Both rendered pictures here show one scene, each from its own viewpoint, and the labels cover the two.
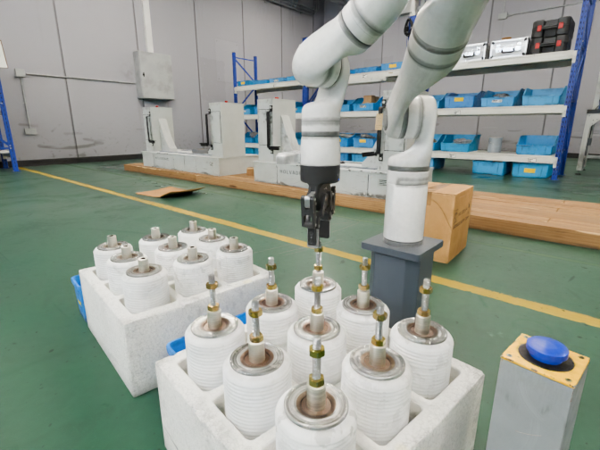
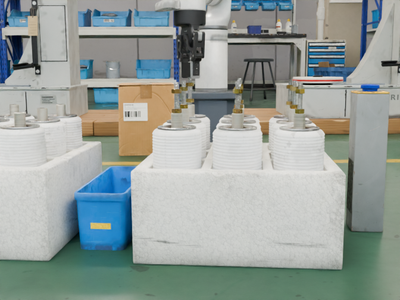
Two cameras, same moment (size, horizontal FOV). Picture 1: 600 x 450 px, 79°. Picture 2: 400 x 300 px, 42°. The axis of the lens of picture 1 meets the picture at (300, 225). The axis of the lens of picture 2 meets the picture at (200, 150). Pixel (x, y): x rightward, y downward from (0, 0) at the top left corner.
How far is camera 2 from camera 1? 0.86 m
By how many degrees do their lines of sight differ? 42
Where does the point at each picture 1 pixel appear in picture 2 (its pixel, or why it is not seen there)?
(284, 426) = (299, 134)
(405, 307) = not seen: hidden behind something
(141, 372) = (52, 231)
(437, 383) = not seen: hidden behind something
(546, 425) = (381, 118)
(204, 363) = (190, 150)
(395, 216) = (212, 66)
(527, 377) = (370, 97)
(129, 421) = (75, 268)
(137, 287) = (33, 138)
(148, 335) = (54, 187)
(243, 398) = (250, 146)
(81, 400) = not seen: outside the picture
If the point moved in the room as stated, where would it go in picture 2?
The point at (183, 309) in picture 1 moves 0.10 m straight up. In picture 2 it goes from (68, 163) to (65, 116)
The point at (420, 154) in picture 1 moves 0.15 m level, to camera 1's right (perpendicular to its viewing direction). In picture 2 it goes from (225, 16) to (261, 19)
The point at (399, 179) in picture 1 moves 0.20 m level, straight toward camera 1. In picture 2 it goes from (213, 36) to (253, 31)
